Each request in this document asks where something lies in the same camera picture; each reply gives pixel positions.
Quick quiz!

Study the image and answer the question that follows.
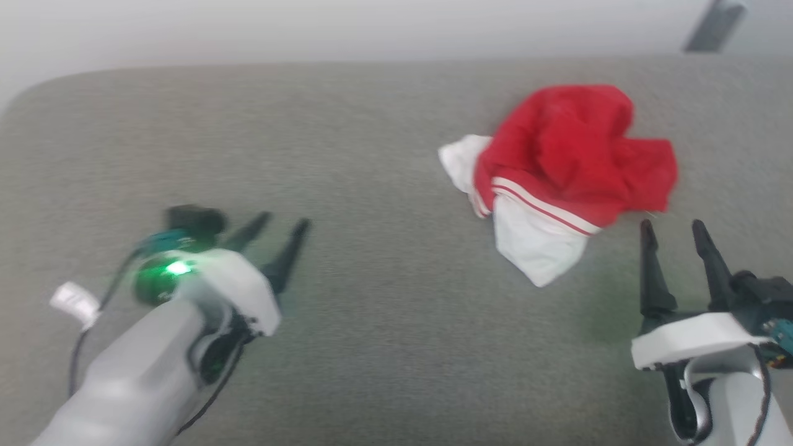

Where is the white cable tag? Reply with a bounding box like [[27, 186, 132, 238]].
[[50, 282, 101, 330]]

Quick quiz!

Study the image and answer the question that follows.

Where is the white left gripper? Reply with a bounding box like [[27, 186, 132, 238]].
[[133, 211, 312, 338]]

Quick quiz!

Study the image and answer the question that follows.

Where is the grey fabric sofa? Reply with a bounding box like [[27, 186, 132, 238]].
[[0, 55, 793, 446]]

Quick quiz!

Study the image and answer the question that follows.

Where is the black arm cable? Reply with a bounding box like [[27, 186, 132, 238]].
[[67, 248, 144, 398], [745, 346, 775, 446]]

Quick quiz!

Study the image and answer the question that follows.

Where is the red and white jersey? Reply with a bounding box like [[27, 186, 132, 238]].
[[438, 84, 679, 288]]

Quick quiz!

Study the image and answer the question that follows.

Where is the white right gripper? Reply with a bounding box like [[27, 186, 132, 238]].
[[631, 219, 774, 372]]

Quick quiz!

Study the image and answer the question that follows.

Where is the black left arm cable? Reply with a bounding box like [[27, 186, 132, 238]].
[[67, 248, 144, 398]]

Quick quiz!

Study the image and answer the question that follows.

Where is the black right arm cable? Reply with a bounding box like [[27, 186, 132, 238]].
[[745, 346, 775, 446]]

